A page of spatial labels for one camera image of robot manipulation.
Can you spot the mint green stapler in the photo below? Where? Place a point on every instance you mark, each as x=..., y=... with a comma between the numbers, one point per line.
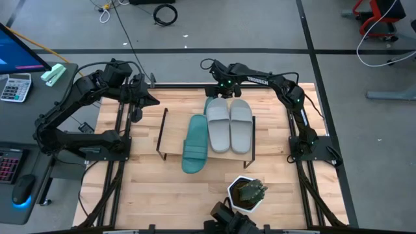
x=53, y=74

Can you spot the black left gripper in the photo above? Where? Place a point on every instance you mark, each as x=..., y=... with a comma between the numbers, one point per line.
x=135, y=87

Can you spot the grey calculator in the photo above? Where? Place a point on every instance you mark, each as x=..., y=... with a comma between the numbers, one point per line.
x=14, y=87

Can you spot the backlit black keyboard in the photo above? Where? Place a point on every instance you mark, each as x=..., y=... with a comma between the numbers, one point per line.
x=9, y=165

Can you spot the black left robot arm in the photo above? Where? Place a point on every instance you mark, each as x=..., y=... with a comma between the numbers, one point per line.
x=84, y=91

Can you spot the grey foam slide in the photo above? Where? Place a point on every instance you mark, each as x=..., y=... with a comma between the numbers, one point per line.
x=217, y=130
x=241, y=130

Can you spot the dark grey desk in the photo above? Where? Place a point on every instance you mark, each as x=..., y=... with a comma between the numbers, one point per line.
x=16, y=130

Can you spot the black power brick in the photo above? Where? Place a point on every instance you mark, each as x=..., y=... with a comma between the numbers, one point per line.
x=86, y=127

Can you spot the black bulky device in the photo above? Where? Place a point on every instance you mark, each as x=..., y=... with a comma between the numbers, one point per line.
x=234, y=224

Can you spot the grey metal stand foot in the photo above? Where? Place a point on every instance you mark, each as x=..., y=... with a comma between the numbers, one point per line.
x=390, y=95

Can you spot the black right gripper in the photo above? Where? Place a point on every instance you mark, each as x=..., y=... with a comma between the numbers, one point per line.
x=227, y=84

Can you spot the green cactus plant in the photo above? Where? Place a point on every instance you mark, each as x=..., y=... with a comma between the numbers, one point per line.
x=252, y=190

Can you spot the white plant pot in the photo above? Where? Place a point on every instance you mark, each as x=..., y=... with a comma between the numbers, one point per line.
x=232, y=195

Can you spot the black glowing computer mouse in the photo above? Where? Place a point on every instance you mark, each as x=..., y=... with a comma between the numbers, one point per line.
x=22, y=188

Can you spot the red and black cart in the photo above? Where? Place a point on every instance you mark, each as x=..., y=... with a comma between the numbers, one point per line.
x=390, y=9

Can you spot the computer monitor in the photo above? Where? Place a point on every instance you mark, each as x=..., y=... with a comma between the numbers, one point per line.
x=16, y=55

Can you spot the teal foam slide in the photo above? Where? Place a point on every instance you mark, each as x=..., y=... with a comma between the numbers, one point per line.
x=208, y=105
x=195, y=146

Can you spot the black aluminium rig frame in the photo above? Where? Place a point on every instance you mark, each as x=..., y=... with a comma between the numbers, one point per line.
x=182, y=86

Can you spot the wooden shelf with black frame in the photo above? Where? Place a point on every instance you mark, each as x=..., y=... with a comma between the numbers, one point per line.
x=175, y=130

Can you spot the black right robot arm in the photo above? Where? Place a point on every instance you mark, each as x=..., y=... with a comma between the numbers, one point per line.
x=286, y=91

